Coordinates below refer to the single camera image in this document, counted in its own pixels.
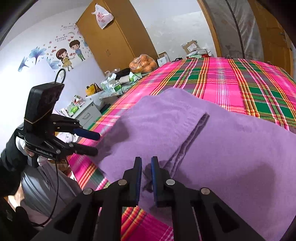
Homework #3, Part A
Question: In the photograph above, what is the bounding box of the purple fleece garment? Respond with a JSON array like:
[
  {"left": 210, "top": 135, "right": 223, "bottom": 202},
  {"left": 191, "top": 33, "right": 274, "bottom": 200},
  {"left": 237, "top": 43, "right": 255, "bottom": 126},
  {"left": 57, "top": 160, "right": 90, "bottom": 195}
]
[{"left": 92, "top": 88, "right": 295, "bottom": 240}]

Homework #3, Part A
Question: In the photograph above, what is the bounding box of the folding table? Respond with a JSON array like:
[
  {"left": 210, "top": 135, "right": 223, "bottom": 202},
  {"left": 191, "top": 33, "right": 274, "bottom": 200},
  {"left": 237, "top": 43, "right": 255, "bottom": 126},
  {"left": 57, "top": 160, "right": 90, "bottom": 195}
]
[{"left": 99, "top": 71, "right": 149, "bottom": 100}]

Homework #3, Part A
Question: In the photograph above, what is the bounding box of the left gloved hand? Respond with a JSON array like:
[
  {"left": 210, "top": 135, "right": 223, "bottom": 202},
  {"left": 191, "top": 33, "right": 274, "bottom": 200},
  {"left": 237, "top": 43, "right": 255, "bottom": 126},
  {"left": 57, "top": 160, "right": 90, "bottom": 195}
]
[{"left": 14, "top": 136, "right": 48, "bottom": 167}]

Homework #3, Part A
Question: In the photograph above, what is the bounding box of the white drawer cabinet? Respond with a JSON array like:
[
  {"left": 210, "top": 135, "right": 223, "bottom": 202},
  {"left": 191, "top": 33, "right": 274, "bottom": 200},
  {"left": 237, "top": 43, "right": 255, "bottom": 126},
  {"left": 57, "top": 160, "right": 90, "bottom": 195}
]
[{"left": 72, "top": 100, "right": 102, "bottom": 129}]

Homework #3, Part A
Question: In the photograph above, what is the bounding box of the yellow bag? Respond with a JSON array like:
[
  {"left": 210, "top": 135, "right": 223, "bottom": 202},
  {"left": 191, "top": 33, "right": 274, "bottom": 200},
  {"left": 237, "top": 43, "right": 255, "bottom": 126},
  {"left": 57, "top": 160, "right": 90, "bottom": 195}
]
[{"left": 85, "top": 83, "right": 102, "bottom": 96}]

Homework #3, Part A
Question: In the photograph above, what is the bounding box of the wooden wardrobe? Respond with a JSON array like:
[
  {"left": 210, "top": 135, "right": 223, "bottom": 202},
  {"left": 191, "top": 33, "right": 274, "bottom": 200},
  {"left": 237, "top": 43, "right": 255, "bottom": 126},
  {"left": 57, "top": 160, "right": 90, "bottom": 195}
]
[{"left": 76, "top": 0, "right": 158, "bottom": 72}]

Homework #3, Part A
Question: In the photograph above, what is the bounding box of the bag of oranges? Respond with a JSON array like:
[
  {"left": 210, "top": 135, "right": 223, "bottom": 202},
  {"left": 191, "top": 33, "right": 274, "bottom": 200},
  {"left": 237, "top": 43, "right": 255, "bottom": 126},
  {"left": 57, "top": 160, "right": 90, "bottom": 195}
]
[{"left": 129, "top": 54, "right": 158, "bottom": 74}]

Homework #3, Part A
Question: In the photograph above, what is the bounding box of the white plastic bag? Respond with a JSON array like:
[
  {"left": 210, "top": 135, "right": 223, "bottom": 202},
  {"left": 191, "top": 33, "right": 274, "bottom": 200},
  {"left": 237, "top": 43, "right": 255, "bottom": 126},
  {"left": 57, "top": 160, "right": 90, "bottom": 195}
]
[{"left": 92, "top": 4, "right": 114, "bottom": 29}]

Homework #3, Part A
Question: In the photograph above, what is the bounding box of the cardboard box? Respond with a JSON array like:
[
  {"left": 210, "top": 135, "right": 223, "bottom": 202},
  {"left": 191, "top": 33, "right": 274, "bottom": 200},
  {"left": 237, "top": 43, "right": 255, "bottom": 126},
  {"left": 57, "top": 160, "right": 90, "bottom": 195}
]
[{"left": 182, "top": 40, "right": 199, "bottom": 54}]

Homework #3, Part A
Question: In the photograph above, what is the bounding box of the wooden door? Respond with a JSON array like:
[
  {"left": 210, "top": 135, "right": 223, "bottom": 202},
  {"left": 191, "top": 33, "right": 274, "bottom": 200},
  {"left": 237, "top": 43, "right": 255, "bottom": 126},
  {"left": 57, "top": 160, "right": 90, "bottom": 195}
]
[{"left": 248, "top": 1, "right": 294, "bottom": 76}]

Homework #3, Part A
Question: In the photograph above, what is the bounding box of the cartoon couple wall sticker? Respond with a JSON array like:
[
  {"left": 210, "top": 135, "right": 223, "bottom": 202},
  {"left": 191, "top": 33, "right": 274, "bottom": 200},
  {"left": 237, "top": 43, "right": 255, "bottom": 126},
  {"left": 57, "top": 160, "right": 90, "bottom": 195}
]
[{"left": 56, "top": 40, "right": 86, "bottom": 71}]

